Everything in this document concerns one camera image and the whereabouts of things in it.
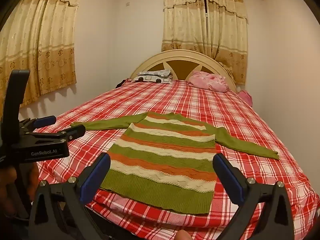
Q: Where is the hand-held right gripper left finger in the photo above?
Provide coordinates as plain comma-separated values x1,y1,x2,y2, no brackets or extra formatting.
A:
29,152,112,240

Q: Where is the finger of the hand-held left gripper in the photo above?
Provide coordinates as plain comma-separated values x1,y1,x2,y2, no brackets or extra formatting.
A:
25,124,86,144
19,115,57,132

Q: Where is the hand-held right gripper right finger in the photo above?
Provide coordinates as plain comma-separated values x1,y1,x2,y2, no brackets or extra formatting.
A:
212,153,295,240

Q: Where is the green orange striped sweater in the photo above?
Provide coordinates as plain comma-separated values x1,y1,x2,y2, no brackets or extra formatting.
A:
71,112,280,215

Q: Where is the person's left hand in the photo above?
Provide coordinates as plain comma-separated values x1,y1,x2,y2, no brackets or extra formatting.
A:
0,164,39,215

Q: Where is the red plaid bedsheet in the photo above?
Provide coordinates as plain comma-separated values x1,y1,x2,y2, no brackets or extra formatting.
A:
35,79,320,240

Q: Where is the pink cloth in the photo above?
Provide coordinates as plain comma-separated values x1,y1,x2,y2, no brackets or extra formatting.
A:
239,89,253,105

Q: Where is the pink floral pillow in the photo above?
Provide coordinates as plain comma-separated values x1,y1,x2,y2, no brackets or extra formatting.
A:
187,71,230,92

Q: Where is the white patterned folded bundle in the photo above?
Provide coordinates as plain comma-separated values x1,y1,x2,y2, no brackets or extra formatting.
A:
132,69,173,84

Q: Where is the cream wooden headboard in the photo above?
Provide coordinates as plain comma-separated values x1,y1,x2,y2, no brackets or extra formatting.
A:
129,49,238,93

